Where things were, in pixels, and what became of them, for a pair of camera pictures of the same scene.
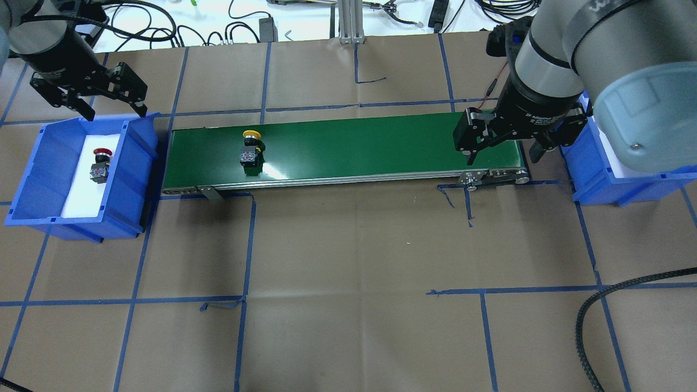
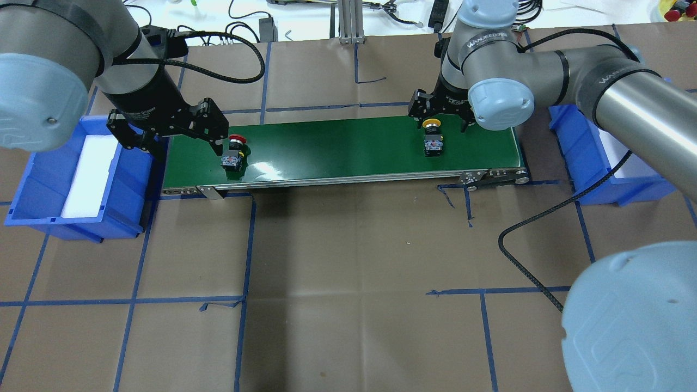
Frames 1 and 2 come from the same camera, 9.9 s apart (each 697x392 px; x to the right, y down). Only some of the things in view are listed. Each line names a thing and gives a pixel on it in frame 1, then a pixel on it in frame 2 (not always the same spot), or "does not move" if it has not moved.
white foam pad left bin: [85, 198] does not move
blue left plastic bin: [89, 181] does not move
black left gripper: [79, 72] to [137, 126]
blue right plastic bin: [591, 175] does not move
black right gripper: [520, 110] to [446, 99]
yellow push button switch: [252, 158] to [433, 142]
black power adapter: [268, 30] does not move
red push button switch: [99, 171] to [235, 161]
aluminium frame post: [350, 25] does not move
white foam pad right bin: [620, 170] does not move
